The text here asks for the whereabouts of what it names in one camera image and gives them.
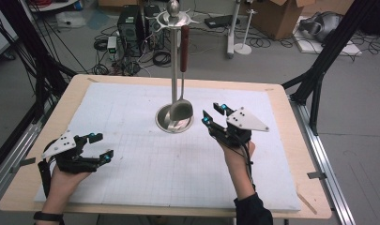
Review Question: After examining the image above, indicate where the black metal frame stand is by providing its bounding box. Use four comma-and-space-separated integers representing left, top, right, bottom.
281, 0, 380, 137
0, 0, 79, 126

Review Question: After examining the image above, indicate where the metal utensil stand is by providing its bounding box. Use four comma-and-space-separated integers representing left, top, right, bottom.
145, 0, 202, 135

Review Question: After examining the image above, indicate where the grey metal clamp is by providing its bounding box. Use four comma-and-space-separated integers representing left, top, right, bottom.
306, 171, 328, 181
8, 157, 38, 174

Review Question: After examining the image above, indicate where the small white stand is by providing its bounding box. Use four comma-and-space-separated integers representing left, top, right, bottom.
233, 7, 258, 56

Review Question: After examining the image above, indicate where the white grid mat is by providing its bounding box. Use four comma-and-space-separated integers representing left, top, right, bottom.
34, 82, 302, 214

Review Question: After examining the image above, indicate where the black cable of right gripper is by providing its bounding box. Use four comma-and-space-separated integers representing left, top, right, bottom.
230, 136, 257, 193

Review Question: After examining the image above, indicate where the cardboard box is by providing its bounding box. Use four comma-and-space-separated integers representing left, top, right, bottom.
251, 0, 317, 41

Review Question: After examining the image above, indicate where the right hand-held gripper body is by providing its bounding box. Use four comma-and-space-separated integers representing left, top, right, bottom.
208, 106, 270, 148

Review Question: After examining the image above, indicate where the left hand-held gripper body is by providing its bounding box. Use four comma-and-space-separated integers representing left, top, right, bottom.
40, 128, 101, 174

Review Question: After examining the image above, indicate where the metal ladle with brown handle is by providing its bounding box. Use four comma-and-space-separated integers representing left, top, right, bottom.
168, 24, 195, 123

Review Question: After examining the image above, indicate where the white flat board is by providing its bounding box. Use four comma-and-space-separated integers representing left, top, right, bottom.
292, 15, 364, 58

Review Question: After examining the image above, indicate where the black wristband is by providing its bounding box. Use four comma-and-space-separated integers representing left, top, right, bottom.
33, 211, 66, 224

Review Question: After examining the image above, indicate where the person's right hand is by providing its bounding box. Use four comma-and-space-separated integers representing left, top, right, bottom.
217, 138, 257, 177

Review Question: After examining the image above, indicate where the coiled black cable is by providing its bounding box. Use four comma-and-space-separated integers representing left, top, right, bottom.
152, 49, 173, 68

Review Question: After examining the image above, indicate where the clear plastic bag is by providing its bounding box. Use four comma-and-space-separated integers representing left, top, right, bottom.
54, 11, 87, 29

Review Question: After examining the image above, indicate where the black flat device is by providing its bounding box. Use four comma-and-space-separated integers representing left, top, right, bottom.
204, 14, 241, 30

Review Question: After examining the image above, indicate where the person's left hand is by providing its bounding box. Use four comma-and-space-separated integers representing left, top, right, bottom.
49, 164, 92, 210

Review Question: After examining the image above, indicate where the white post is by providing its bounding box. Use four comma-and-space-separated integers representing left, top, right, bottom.
226, 0, 242, 60

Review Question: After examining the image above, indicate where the white power adapter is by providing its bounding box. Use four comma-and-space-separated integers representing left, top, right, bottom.
106, 36, 118, 54

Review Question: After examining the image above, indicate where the black strap of left gripper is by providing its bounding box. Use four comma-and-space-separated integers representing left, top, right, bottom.
37, 158, 54, 199

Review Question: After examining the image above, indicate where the black computer tower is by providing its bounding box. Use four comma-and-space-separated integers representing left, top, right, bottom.
116, 4, 146, 58

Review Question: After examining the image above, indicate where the grey bag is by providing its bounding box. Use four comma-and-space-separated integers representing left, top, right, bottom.
297, 10, 345, 43

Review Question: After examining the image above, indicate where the aluminium rail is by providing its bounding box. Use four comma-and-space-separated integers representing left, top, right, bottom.
0, 120, 44, 204
288, 96, 357, 225

